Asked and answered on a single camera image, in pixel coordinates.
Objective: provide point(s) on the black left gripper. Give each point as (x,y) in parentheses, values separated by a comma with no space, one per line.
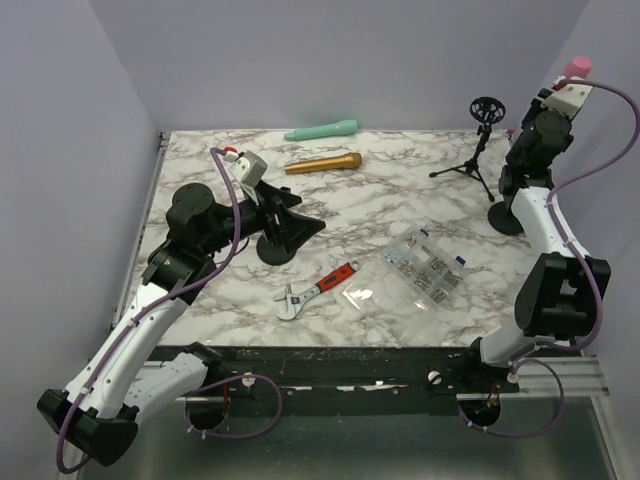
(295,229)

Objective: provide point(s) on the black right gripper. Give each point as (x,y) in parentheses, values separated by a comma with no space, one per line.
(535,109)

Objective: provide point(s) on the black round-base microphone stand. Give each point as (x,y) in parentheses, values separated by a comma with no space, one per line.
(272,255)

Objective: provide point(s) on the pink microphone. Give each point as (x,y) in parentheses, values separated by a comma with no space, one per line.
(579,66)

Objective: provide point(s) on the gold microphone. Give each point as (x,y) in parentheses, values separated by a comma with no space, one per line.
(347,161)

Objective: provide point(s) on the green microphone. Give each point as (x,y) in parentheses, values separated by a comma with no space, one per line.
(341,128)

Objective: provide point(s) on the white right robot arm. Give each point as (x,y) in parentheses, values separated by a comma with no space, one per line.
(560,298)

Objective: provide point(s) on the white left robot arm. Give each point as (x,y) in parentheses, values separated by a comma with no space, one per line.
(101,409)

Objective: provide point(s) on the black tripod microphone stand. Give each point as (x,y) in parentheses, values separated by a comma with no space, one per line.
(487,111)

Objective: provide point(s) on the red adjustable wrench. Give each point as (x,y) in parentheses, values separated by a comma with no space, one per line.
(296,301)

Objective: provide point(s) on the clear plastic screw box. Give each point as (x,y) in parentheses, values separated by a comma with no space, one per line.
(406,285)

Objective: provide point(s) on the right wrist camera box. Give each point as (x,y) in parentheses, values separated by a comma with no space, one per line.
(567,98)

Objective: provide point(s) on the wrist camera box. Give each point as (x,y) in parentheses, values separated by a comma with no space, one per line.
(567,98)
(247,168)

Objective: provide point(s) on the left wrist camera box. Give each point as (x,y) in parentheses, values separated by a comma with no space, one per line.
(247,168)

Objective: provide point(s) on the aluminium rail frame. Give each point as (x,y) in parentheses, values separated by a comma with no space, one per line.
(330,361)

